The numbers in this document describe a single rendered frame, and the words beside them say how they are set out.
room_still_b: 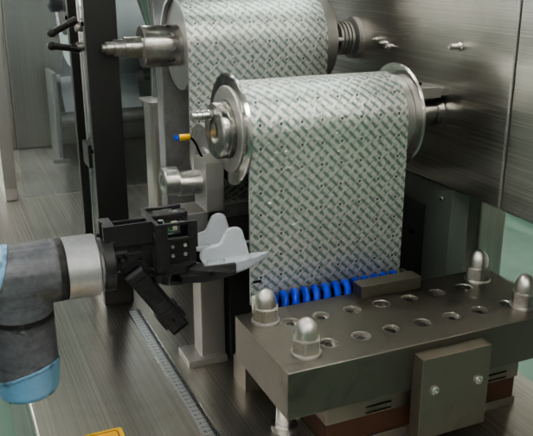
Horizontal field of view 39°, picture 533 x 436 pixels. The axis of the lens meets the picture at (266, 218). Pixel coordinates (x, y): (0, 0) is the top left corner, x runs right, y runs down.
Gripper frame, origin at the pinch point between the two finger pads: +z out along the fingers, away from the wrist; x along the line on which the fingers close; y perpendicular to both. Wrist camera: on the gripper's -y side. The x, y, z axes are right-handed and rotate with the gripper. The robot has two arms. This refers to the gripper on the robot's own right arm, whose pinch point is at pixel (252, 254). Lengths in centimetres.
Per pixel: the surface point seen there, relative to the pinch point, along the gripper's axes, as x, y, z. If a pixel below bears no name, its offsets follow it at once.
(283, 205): -0.4, 6.4, 4.3
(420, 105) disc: -0.5, 18.1, 24.7
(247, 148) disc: -1.1, 14.8, -0.9
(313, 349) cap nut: -18.2, -5.1, 0.0
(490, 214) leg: 13, -5, 50
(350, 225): -0.4, 2.2, 14.6
